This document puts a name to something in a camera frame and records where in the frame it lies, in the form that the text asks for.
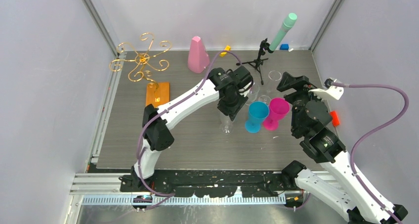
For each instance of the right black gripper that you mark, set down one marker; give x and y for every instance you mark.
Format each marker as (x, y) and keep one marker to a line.
(300, 83)

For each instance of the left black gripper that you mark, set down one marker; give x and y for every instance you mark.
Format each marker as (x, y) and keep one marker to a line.
(232, 112)

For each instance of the tall clear wine glass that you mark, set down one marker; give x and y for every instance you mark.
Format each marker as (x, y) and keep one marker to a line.
(274, 78)

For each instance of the pink wine glass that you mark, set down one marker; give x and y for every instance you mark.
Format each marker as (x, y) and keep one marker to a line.
(278, 109)

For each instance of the short ribbed clear glass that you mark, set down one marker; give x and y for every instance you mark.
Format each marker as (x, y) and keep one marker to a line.
(253, 94)

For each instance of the blue wine glass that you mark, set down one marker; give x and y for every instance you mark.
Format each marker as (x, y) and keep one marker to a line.
(258, 112)

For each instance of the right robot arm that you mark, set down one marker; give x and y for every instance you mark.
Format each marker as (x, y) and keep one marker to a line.
(355, 199)

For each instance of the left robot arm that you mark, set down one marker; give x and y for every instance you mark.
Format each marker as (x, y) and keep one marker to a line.
(228, 88)

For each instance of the blue block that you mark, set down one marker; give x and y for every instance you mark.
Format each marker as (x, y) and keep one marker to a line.
(284, 47)

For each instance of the black tripod stand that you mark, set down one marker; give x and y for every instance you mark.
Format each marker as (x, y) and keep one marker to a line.
(258, 62)

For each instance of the pink metronome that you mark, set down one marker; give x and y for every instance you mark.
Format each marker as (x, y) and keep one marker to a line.
(198, 58)

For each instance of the yellow block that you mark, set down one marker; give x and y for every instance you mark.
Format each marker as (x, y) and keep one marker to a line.
(225, 50)

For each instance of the mint green microphone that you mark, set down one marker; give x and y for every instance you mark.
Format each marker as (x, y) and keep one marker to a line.
(287, 24)

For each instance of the red block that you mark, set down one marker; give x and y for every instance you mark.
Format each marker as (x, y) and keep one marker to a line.
(335, 118)

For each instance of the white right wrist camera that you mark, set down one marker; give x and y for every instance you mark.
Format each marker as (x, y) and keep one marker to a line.
(329, 92)

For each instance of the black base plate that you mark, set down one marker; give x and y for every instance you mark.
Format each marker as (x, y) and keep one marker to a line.
(212, 183)

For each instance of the gold wire glass rack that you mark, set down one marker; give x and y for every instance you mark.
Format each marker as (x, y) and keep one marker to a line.
(143, 70)

